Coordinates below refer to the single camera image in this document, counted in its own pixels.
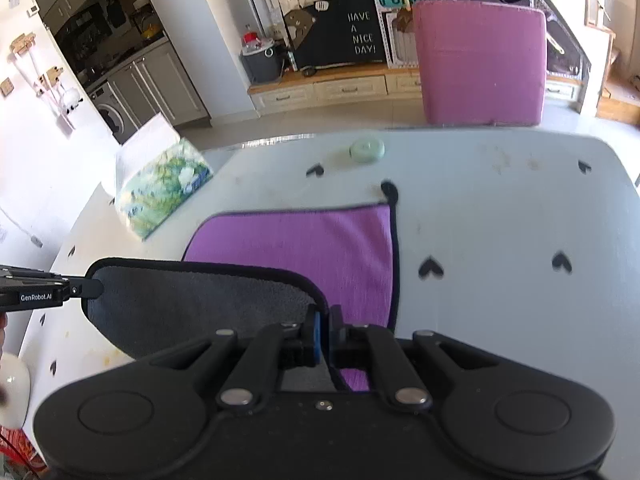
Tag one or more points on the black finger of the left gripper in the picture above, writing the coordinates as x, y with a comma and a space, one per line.
83, 288

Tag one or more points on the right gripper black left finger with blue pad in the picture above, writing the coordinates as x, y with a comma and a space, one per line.
256, 374

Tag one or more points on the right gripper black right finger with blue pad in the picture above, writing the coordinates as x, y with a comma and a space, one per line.
375, 351

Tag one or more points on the purple grey microfibre towel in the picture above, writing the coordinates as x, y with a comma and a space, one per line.
308, 271

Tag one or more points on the white rounded object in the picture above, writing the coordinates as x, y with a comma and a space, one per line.
14, 391

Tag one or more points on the floral tissue box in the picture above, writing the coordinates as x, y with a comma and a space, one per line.
156, 172

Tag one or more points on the white washing machine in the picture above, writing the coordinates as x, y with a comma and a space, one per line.
114, 112

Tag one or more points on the grey kitchen cabinet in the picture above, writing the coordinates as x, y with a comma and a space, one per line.
155, 82

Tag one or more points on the wooden low drawer cabinet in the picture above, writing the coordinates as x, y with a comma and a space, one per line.
335, 86

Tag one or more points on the grey bin with red lid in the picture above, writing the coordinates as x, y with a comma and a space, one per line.
260, 58

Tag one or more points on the black chalkboard cart sign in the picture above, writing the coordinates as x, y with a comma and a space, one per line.
331, 33

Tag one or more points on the pink upholstered chair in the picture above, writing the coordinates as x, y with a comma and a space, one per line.
481, 63

